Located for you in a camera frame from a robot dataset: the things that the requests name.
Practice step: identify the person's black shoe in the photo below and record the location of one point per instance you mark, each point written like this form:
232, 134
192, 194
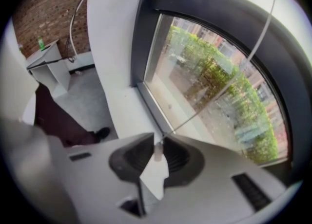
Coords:
103, 133

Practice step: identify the green plastic bottle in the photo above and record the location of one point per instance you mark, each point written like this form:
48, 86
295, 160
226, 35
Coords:
41, 44

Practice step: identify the white open cabinet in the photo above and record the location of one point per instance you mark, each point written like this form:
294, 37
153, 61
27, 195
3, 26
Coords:
56, 77

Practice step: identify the small packet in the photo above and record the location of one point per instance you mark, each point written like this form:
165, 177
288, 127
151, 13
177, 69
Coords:
78, 72

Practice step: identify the person's maroon trouser leg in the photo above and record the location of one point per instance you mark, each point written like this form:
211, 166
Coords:
56, 120

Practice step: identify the dark-framed window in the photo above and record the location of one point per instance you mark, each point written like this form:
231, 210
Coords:
280, 47

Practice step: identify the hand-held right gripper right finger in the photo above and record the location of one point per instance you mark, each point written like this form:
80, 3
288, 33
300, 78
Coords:
214, 189

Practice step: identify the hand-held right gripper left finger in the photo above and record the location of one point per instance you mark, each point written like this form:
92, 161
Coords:
97, 169

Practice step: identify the green hedge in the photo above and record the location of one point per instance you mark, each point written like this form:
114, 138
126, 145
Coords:
256, 120

